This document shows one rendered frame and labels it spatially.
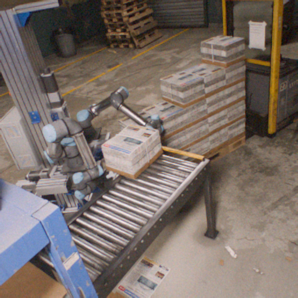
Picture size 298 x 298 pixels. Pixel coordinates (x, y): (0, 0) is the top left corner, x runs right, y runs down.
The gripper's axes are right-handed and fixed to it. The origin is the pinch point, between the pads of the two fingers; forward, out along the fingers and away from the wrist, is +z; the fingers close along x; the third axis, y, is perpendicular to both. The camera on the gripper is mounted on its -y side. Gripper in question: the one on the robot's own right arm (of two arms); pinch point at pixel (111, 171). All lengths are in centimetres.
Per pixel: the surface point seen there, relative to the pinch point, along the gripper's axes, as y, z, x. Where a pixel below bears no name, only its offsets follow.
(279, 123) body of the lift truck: -64, 229, -58
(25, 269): 0, -93, -18
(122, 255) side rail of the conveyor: 0, -57, -62
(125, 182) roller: -0.6, -4.8, -19.0
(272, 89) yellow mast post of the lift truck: -12, 210, -53
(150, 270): -79, -17, -36
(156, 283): -79, -24, -47
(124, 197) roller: -0.9, -18.1, -29.3
